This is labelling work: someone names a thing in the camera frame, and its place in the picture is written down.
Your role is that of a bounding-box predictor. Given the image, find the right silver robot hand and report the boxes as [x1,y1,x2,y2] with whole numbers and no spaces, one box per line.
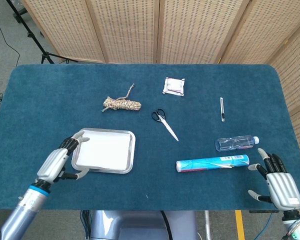
[247,147,300,210]

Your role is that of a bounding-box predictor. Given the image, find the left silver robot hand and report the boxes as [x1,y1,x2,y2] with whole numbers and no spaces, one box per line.
[36,132,91,186]

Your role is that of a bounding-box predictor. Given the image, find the white parchment paper sheet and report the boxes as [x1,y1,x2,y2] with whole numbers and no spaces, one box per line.
[76,130,132,169]

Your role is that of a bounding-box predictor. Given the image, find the silver metal tray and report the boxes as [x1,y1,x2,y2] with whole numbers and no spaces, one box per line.
[71,127,137,175]

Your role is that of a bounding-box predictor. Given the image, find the clear plastic water bottle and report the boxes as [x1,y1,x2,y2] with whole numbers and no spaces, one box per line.
[214,135,260,152]

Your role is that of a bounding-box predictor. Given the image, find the blue plastic wrap roll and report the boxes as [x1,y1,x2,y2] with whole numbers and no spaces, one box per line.
[175,154,251,174]

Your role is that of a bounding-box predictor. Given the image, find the white metal pole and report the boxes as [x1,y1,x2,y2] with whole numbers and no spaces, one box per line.
[204,210,212,240]

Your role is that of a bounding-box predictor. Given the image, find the blue plush table cover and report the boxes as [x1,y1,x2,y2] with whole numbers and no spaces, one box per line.
[0,63,300,212]

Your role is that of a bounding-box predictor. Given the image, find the silver utility knife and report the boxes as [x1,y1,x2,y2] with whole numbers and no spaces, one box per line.
[219,97,226,123]

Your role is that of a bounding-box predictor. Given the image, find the grey-blue robot torso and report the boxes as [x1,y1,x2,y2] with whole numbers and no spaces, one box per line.
[89,210,198,240]

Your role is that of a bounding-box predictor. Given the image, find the black tripod stand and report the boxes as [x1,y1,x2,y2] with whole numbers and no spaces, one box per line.
[6,0,79,65]

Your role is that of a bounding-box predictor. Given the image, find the white gauze packet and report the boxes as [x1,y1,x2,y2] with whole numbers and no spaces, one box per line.
[162,77,186,97]

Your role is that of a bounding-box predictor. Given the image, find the dark cables under table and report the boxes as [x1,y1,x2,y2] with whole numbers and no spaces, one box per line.
[80,210,91,240]

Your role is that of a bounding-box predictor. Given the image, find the beige braided rope bundle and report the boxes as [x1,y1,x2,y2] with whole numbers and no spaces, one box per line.
[101,83,143,113]

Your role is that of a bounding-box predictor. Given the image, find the black-handled scissors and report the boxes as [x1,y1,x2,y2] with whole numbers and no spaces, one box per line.
[151,108,179,142]

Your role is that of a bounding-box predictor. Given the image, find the thick black torso cable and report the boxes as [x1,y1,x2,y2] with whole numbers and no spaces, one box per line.
[160,210,172,240]

